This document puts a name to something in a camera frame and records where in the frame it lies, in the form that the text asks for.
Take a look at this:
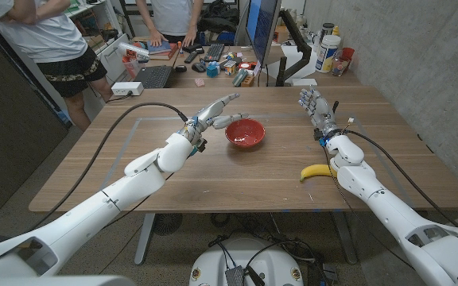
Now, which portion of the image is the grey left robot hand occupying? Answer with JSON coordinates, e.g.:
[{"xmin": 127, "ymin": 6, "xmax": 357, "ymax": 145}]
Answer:
[{"xmin": 180, "ymin": 93, "xmax": 250, "ymax": 146}]

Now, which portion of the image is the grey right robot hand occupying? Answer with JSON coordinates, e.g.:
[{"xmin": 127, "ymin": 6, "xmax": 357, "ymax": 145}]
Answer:
[{"xmin": 297, "ymin": 87, "xmax": 344, "ymax": 145}]

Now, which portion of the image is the red bowl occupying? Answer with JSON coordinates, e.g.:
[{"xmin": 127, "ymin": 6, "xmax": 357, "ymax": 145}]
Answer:
[{"xmin": 224, "ymin": 118, "xmax": 266, "ymax": 149}]

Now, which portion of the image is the yellow toy banana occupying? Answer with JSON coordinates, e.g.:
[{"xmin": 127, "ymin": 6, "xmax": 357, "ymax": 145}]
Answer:
[{"xmin": 300, "ymin": 164, "xmax": 338, "ymax": 183}]

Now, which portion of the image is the clear glass jar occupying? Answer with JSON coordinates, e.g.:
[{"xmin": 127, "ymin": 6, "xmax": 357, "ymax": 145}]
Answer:
[{"xmin": 331, "ymin": 53, "xmax": 351, "ymax": 77}]

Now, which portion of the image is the white canister blue label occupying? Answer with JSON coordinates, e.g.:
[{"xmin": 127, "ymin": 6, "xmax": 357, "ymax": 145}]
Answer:
[{"xmin": 315, "ymin": 34, "xmax": 342, "ymax": 74}]

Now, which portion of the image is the white paper box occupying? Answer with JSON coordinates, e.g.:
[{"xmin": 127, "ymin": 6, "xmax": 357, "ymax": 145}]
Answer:
[{"xmin": 280, "ymin": 43, "xmax": 320, "ymax": 80}]

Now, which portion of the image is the black keyboard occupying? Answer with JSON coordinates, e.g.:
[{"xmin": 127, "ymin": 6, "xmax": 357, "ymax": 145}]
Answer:
[{"xmin": 203, "ymin": 43, "xmax": 226, "ymax": 63}]

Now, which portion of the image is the black laptop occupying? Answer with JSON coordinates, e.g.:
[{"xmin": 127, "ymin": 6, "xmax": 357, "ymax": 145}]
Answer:
[{"xmin": 132, "ymin": 41, "xmax": 183, "ymax": 89}]

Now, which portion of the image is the stack of books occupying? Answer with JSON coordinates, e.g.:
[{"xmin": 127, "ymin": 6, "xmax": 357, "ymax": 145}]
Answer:
[{"xmin": 145, "ymin": 39, "xmax": 179, "ymax": 61}]

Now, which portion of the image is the white power strip box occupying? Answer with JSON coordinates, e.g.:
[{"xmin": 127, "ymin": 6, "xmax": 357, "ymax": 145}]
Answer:
[{"xmin": 111, "ymin": 81, "xmax": 145, "ymax": 97}]

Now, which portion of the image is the black backpack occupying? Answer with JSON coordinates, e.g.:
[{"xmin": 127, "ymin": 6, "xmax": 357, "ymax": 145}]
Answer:
[{"xmin": 196, "ymin": 0, "xmax": 238, "ymax": 35}]

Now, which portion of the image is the white silver roll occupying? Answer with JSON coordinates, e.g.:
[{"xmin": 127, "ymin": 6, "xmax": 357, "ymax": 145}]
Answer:
[{"xmin": 117, "ymin": 41, "xmax": 150, "ymax": 63}]

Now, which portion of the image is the black computer monitor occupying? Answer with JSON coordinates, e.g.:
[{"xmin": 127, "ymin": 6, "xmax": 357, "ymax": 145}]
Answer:
[{"xmin": 244, "ymin": 0, "xmax": 282, "ymax": 67}]

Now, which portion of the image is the person in grey t-shirt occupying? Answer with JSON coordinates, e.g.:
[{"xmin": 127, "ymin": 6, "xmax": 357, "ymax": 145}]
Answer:
[{"xmin": 135, "ymin": 0, "xmax": 205, "ymax": 48}]

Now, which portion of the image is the black round floor fan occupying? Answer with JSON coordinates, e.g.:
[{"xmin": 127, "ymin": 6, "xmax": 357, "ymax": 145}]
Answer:
[{"xmin": 152, "ymin": 213, "xmax": 184, "ymax": 237}]

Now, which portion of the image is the white shelf unit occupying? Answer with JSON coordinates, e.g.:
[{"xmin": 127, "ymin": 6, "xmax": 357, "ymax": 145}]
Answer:
[{"xmin": 64, "ymin": 0, "xmax": 130, "ymax": 83}]

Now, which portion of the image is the grey table leg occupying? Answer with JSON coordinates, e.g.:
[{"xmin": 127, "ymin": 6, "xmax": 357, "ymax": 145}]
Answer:
[
  {"xmin": 134, "ymin": 213, "xmax": 157, "ymax": 266},
  {"xmin": 331, "ymin": 211, "xmax": 358, "ymax": 265}
]

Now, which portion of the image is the white robot torso base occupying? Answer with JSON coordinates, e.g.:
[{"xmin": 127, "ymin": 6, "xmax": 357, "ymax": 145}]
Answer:
[{"xmin": 188, "ymin": 237, "xmax": 305, "ymax": 286}]

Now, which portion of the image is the person in black shorts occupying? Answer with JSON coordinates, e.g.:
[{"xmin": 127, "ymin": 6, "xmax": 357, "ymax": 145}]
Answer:
[{"xmin": 0, "ymin": 0, "xmax": 115, "ymax": 132}]

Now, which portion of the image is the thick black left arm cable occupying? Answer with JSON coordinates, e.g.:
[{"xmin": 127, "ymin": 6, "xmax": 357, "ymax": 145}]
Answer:
[{"xmin": 24, "ymin": 101, "xmax": 190, "ymax": 235}]

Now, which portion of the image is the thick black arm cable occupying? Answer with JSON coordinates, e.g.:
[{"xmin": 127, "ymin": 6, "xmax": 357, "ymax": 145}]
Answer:
[
  {"xmin": 342, "ymin": 129, "xmax": 458, "ymax": 229},
  {"xmin": 24, "ymin": 101, "xmax": 190, "ymax": 235}
]

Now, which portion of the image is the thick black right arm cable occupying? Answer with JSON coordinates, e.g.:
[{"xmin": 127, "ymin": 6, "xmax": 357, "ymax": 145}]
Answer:
[{"xmin": 342, "ymin": 129, "xmax": 458, "ymax": 229}]

